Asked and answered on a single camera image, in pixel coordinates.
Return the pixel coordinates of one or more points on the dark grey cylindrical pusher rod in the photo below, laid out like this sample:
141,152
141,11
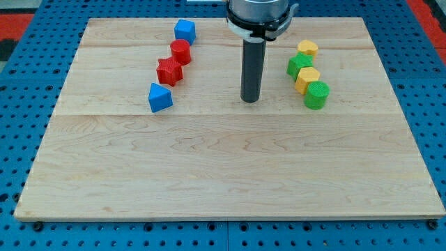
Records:
252,70

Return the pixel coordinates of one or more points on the blue triangle block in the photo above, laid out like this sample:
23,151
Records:
159,98

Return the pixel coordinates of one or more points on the green star block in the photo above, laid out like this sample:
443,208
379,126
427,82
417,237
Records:
296,63

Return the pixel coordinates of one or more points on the yellow heart block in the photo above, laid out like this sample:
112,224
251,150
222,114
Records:
308,47

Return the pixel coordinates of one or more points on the yellow hexagon block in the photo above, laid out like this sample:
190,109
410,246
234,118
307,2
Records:
305,77

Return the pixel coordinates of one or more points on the red cylinder block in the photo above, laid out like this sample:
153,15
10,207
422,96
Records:
180,51

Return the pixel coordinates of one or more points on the blue cube block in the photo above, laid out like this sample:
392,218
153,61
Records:
185,29

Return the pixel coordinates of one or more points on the green cylinder block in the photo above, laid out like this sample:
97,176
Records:
317,94

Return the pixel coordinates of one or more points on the red star block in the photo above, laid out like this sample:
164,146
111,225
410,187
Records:
169,71

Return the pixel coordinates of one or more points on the light wooden board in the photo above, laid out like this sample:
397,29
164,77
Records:
106,156

